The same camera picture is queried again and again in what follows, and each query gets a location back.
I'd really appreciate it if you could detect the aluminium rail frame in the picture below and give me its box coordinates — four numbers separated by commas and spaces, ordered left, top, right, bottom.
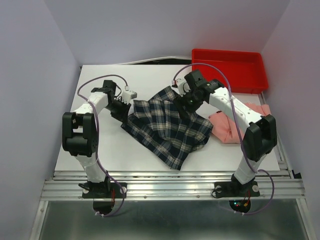
29, 92, 311, 240

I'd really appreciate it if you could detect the pink folded skirt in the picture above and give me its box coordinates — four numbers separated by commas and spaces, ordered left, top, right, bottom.
208, 102, 271, 144

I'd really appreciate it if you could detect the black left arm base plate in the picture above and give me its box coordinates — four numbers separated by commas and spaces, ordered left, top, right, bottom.
78, 181, 127, 215

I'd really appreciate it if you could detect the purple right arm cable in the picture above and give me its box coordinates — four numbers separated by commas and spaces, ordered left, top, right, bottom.
172, 62, 277, 216

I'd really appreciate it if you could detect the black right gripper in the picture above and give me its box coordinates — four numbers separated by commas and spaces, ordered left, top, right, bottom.
171, 87, 203, 119

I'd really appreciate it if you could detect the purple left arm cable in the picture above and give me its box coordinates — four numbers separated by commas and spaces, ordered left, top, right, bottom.
76, 74, 131, 218

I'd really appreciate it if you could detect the navy plaid skirt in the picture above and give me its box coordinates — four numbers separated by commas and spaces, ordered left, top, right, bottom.
121, 86, 213, 171

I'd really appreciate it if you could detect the red plastic bin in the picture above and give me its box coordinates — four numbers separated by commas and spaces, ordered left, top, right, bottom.
191, 48, 269, 94

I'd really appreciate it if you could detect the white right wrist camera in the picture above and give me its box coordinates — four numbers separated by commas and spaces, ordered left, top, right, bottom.
171, 78, 190, 97

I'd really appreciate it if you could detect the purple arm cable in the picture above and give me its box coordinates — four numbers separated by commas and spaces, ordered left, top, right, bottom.
172, 62, 277, 216
76, 74, 131, 218

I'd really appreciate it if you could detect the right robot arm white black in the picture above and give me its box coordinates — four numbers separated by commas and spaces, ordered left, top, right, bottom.
172, 70, 278, 198

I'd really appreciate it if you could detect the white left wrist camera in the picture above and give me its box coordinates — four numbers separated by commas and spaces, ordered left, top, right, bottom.
121, 86, 138, 105

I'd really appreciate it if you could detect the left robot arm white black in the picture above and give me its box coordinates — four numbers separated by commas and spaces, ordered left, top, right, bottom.
62, 80, 137, 197

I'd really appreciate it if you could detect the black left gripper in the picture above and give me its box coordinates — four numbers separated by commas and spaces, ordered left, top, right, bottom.
105, 99, 131, 124

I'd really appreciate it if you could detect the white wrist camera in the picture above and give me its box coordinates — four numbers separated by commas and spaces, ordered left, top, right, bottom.
171, 78, 190, 97
121, 86, 138, 105

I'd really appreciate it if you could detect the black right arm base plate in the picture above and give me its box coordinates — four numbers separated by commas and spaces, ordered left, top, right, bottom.
211, 181, 260, 215

